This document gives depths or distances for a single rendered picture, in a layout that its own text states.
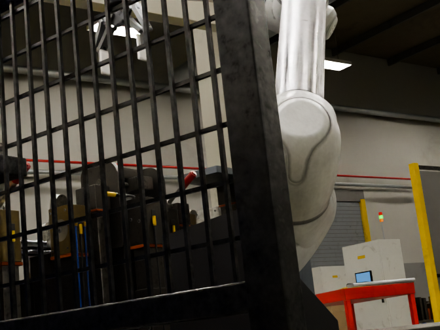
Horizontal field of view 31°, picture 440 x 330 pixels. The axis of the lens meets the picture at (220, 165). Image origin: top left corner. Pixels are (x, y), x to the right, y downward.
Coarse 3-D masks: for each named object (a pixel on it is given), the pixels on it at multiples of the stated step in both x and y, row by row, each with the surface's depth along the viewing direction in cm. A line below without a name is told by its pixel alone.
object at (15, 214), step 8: (0, 216) 175; (16, 216) 178; (0, 224) 175; (16, 224) 178; (0, 232) 174; (16, 232) 177; (16, 240) 177; (0, 248) 174; (16, 248) 176; (0, 256) 173; (16, 256) 176; (0, 264) 173; (8, 264) 174; (16, 264) 176; (0, 272) 173; (8, 272) 174; (16, 272) 176; (0, 280) 173; (8, 280) 174; (16, 280) 176; (8, 288) 173; (16, 288) 175; (8, 296) 173; (16, 296) 173; (8, 304) 172; (16, 304) 172; (8, 312) 172; (16, 312) 172
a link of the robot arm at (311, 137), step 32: (288, 0) 175; (320, 0) 175; (288, 32) 168; (320, 32) 169; (288, 64) 161; (320, 64) 163; (288, 96) 150; (320, 96) 157; (288, 128) 139; (320, 128) 139; (288, 160) 140; (320, 160) 140; (320, 192) 146
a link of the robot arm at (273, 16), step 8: (272, 0) 199; (328, 0) 196; (272, 8) 198; (280, 8) 195; (328, 8) 196; (272, 16) 199; (280, 16) 197; (328, 16) 195; (336, 16) 198; (272, 24) 200; (328, 24) 196; (336, 24) 200; (328, 32) 197
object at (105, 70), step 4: (100, 52) 215; (104, 52) 216; (100, 56) 215; (104, 56) 216; (108, 56) 217; (100, 60) 215; (108, 64) 216; (104, 68) 214; (108, 68) 216; (104, 72) 214; (108, 72) 215
